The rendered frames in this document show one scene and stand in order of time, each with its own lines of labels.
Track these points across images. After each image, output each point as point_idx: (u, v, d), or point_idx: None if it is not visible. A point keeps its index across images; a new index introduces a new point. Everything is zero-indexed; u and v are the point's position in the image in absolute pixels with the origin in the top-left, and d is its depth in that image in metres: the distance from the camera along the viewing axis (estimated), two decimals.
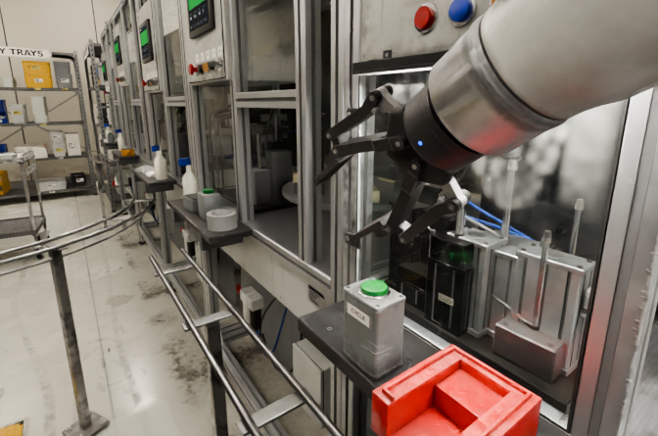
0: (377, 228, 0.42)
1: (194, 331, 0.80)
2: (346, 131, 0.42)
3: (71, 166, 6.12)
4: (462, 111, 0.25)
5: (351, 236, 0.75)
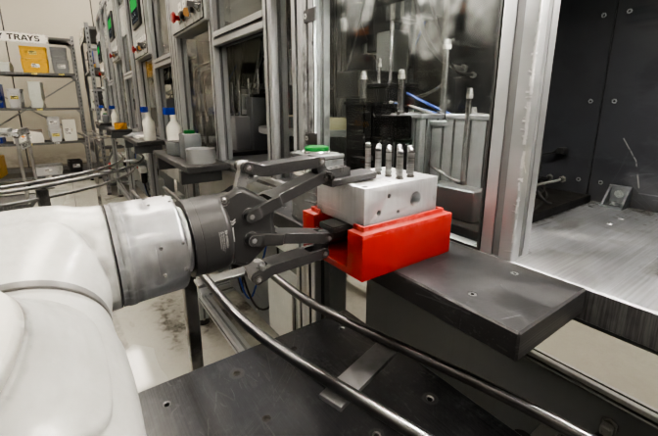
0: (326, 224, 0.47)
1: None
2: (314, 167, 0.41)
3: (69, 153, 6.17)
4: None
5: (309, 135, 0.81)
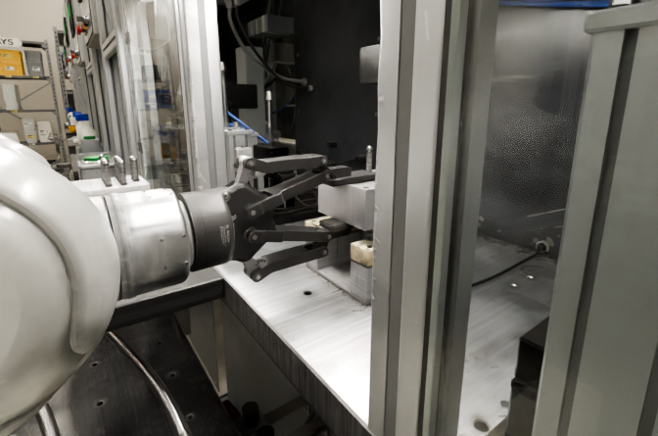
0: (326, 223, 0.46)
1: None
2: (316, 166, 0.41)
3: (48, 154, 6.26)
4: None
5: (139, 144, 0.90)
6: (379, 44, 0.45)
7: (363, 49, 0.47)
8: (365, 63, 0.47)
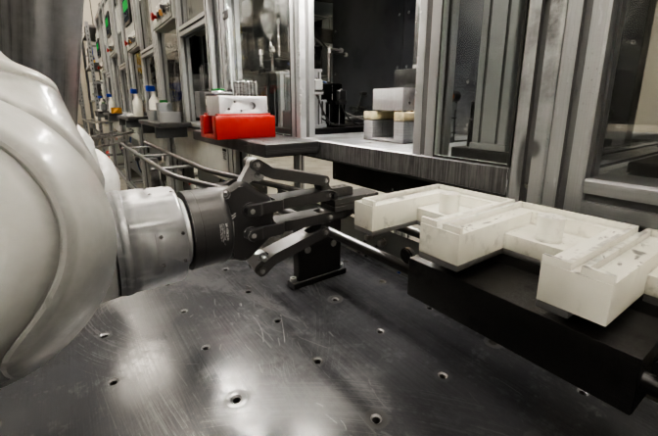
0: (328, 204, 0.46)
1: (138, 154, 1.32)
2: (317, 183, 0.42)
3: None
4: None
5: (229, 91, 1.27)
6: (405, 69, 0.86)
7: (397, 71, 0.88)
8: (398, 78, 0.88)
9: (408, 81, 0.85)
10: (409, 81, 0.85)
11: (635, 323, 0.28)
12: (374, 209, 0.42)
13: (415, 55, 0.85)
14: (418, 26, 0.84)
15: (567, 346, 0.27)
